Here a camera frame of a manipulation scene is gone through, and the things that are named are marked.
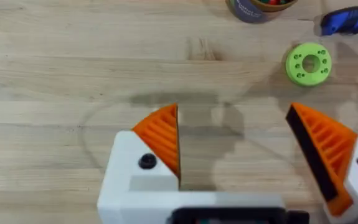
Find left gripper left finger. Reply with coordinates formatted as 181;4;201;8
97;103;181;224

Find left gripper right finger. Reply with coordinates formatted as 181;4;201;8
285;103;358;224

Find blue electric screwdriver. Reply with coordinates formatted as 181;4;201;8
314;2;358;37

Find green disc with holes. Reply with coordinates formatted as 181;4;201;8
285;42;332;87

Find toy tub with vegetables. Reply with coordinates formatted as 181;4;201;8
225;0;299;24

